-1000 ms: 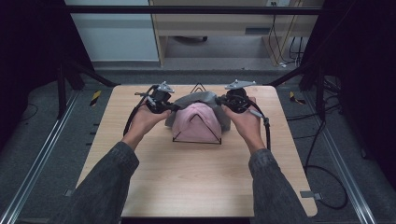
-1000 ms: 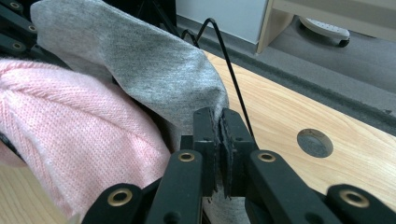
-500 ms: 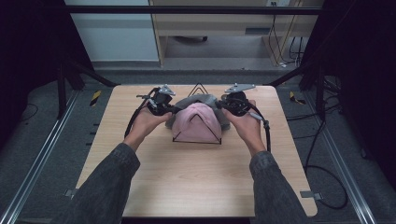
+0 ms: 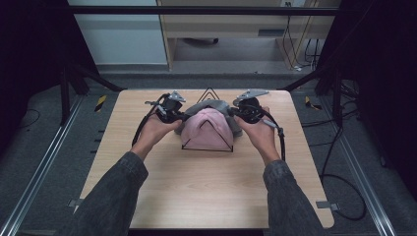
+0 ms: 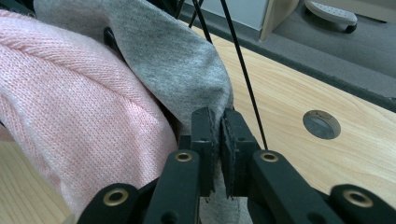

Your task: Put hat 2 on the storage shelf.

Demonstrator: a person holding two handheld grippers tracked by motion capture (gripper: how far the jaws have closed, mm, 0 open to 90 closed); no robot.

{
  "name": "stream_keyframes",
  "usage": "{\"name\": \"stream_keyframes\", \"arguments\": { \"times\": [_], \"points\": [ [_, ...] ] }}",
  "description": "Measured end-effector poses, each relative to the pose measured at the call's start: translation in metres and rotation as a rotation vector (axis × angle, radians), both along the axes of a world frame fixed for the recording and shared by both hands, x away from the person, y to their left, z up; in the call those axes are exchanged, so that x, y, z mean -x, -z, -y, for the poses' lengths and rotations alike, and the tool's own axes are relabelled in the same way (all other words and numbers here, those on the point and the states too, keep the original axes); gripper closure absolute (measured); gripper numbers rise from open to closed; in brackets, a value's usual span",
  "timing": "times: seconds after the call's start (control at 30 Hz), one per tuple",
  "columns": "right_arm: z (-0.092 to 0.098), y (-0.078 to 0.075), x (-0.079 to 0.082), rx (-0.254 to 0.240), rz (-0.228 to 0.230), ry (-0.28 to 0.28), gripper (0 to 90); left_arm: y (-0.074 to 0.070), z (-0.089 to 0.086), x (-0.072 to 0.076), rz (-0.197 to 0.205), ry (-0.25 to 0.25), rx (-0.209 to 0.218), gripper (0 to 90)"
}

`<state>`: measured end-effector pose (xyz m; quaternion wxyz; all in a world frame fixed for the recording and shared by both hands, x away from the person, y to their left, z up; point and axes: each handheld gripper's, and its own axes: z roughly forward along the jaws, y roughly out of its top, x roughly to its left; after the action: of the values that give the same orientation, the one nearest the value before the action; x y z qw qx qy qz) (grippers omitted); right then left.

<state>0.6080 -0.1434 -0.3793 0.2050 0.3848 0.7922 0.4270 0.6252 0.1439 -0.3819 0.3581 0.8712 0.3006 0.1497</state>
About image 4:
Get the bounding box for person's left hand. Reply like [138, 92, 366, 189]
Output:
[130, 112, 183, 162]

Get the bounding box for white cabinet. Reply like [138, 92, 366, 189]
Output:
[66, 0, 169, 66]

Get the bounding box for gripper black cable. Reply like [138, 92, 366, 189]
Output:
[131, 92, 171, 148]
[255, 103, 286, 162]

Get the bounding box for pink knit beanie hat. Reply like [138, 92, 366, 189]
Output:
[180, 107, 235, 150]

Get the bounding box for black horizontal frame bar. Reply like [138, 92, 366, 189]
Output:
[68, 5, 340, 17]

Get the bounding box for aluminium floor rail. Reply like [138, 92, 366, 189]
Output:
[0, 94, 85, 236]
[319, 94, 398, 236]

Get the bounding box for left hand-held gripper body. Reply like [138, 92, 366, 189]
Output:
[144, 89, 187, 125]

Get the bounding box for black curtain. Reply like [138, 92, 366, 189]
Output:
[0, 0, 99, 158]
[317, 0, 417, 191]

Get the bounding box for black metal stand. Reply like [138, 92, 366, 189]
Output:
[278, 63, 344, 128]
[59, 61, 128, 126]

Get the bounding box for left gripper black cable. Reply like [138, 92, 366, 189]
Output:
[131, 92, 171, 148]

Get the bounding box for yellow cable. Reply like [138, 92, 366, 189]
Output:
[282, 0, 320, 70]

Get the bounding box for black wire triangular rack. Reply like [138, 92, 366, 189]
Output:
[181, 87, 235, 153]

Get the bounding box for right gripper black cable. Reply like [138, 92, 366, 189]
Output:
[255, 103, 286, 162]

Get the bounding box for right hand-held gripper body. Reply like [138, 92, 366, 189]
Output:
[231, 88, 270, 125]

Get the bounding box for person's right hand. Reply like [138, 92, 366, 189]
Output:
[233, 105, 283, 167]

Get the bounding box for black floor cable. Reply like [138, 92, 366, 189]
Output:
[300, 107, 367, 221]

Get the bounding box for yellow black hazard tape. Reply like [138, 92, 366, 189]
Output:
[304, 95, 323, 111]
[93, 94, 108, 113]

